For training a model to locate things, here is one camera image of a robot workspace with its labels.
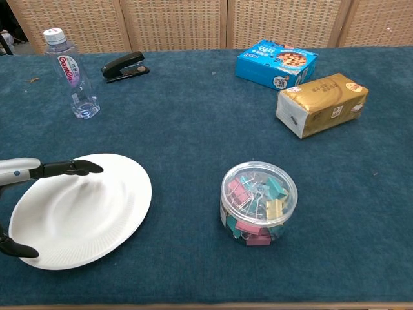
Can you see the silver and black left robot hand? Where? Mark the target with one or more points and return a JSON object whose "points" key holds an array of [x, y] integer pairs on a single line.
{"points": [[19, 169]]}

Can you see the white paper plate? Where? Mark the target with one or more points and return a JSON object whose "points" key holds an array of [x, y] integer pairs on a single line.
{"points": [[87, 216]]}

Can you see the clear plastic water bottle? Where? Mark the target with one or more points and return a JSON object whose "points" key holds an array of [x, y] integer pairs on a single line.
{"points": [[72, 74]]}

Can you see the small brown scrap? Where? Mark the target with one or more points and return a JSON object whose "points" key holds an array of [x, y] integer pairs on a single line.
{"points": [[33, 79]]}

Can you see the black stapler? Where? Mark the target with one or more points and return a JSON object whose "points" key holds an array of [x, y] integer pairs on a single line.
{"points": [[124, 64]]}

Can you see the dark blue table cloth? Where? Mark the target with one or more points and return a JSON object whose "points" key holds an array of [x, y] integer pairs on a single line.
{"points": [[193, 145]]}

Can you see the woven wicker folding screen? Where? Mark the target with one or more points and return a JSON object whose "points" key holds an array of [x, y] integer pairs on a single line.
{"points": [[177, 22]]}

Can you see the clear tub of binder clips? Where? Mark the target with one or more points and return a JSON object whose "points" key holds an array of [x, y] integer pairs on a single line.
{"points": [[258, 206]]}

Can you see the blue cookie box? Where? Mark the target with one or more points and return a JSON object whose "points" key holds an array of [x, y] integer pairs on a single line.
{"points": [[274, 63]]}

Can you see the gold tissue pack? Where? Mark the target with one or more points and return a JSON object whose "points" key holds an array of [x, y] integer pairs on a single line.
{"points": [[326, 103]]}

